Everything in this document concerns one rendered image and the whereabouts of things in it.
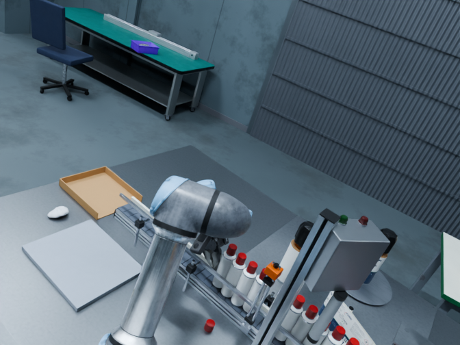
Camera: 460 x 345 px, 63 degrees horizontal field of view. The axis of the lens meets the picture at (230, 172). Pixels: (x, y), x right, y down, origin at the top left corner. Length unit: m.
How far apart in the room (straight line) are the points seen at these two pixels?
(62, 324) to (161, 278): 0.56
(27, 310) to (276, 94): 4.08
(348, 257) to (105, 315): 0.85
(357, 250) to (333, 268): 0.08
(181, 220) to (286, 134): 4.18
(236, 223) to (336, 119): 3.94
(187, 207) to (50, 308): 0.72
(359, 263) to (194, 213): 0.47
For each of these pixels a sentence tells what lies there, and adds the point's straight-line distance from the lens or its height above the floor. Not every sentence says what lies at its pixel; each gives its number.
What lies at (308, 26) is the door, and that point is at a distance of 4.78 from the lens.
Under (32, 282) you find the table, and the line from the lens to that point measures 1.53.
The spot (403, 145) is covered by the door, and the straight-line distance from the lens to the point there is 4.74.
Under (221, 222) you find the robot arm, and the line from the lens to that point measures 0.90.
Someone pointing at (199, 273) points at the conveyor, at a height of 0.88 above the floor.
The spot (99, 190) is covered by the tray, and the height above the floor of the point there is 0.83.
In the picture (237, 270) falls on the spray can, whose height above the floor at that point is 1.03.
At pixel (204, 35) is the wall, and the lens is 5.43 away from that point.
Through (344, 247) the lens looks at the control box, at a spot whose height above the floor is 1.45.
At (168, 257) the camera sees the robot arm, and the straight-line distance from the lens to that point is 0.93.
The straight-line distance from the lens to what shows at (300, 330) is 1.40.
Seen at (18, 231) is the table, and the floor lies 0.83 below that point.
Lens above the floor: 1.98
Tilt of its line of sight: 29 degrees down
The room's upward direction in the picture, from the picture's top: 19 degrees clockwise
